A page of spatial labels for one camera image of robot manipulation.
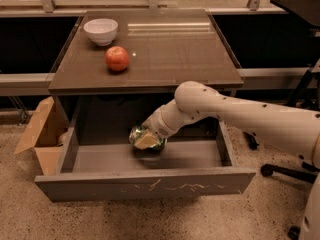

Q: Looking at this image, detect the grey drawer cabinet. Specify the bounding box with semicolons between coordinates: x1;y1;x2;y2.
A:
49;9;243;145

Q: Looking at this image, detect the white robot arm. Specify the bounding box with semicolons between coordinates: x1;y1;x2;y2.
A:
129;81;320;170

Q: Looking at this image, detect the brown cardboard box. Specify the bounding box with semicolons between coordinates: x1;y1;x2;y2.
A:
14;97;67;176

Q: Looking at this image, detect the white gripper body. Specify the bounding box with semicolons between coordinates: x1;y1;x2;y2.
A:
142;110;174;139

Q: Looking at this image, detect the green soda can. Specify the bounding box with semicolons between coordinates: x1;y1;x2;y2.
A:
129;126;167;151

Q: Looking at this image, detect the black office chair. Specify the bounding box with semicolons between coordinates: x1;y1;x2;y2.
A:
260;59;320;240

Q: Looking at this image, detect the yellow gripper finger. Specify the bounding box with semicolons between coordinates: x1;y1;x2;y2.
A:
134;132;158;150

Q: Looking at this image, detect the white ceramic bowl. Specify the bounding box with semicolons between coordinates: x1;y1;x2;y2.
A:
83;18;118;46

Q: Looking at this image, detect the red apple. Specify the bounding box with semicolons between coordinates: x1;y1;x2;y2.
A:
105;46;129;72

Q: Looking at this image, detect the open grey top drawer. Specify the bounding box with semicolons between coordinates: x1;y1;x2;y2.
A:
34;94;257;203

